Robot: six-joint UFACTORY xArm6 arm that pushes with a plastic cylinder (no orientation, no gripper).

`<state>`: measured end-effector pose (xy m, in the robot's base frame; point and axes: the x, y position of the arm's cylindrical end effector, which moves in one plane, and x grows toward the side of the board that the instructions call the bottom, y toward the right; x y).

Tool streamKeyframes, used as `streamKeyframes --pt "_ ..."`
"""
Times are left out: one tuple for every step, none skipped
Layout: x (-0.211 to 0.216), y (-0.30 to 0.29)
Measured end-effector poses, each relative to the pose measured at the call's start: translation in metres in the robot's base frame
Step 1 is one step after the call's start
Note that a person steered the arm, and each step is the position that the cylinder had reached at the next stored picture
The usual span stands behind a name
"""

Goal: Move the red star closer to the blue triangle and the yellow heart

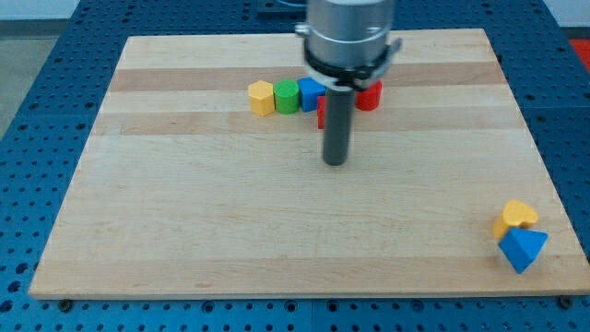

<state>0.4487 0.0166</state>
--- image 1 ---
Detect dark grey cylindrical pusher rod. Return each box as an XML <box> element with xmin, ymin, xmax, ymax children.
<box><xmin>323</xmin><ymin>89</ymin><xmax>355</xmax><ymax>166</ymax></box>

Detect red star block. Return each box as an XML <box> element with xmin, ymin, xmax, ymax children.
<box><xmin>316</xmin><ymin>96</ymin><xmax>325</xmax><ymax>129</ymax></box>

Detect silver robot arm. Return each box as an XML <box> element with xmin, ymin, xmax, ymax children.
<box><xmin>295</xmin><ymin>0</ymin><xmax>402</xmax><ymax>166</ymax></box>

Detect yellow heart block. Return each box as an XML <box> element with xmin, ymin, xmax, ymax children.
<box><xmin>492</xmin><ymin>199</ymin><xmax>539</xmax><ymax>241</ymax></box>

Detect blue triangle block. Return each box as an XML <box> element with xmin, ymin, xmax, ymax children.
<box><xmin>499</xmin><ymin>228</ymin><xmax>549</xmax><ymax>274</ymax></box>

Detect red cylinder block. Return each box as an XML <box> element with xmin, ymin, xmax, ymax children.
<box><xmin>355</xmin><ymin>80</ymin><xmax>383</xmax><ymax>112</ymax></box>

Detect blue cube block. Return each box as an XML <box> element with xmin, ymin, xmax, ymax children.
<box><xmin>297</xmin><ymin>77</ymin><xmax>325</xmax><ymax>113</ymax></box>

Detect green cylinder block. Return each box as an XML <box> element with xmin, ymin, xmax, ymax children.
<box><xmin>274</xmin><ymin>79</ymin><xmax>300</xmax><ymax>114</ymax></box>

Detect yellow hexagon block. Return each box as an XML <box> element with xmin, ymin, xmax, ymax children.
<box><xmin>248</xmin><ymin>80</ymin><xmax>276</xmax><ymax>116</ymax></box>

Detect wooden board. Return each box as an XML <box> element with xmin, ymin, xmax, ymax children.
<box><xmin>29</xmin><ymin>29</ymin><xmax>589</xmax><ymax>300</ymax></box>

